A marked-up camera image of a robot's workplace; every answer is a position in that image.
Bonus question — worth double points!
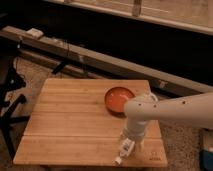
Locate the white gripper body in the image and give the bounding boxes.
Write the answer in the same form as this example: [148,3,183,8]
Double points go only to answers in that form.
[122,119,148,142]

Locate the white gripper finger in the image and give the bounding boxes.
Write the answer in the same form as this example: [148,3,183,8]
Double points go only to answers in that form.
[135,141,144,155]
[118,136,126,150]

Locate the white plastic bottle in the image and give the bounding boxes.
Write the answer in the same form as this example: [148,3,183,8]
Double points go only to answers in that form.
[115,138,135,165]

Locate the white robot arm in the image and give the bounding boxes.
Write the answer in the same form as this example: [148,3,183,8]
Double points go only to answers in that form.
[119,92,213,157]

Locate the orange ceramic bowl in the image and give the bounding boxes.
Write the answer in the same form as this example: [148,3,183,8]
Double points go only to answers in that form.
[104,87,135,115]

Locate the wooden table top board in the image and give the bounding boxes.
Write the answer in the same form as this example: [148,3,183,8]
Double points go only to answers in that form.
[13,77,169,168]

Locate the blue container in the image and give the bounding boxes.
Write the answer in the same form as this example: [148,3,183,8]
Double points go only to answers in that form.
[199,129,213,171]

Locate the black tripod stand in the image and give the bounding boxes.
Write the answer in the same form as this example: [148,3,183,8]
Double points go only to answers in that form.
[0,56,29,158]

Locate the long wooden beam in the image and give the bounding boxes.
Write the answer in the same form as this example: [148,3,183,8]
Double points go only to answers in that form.
[0,26,213,96]

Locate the small white box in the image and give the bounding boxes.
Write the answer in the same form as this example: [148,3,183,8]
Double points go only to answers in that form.
[27,28,43,38]

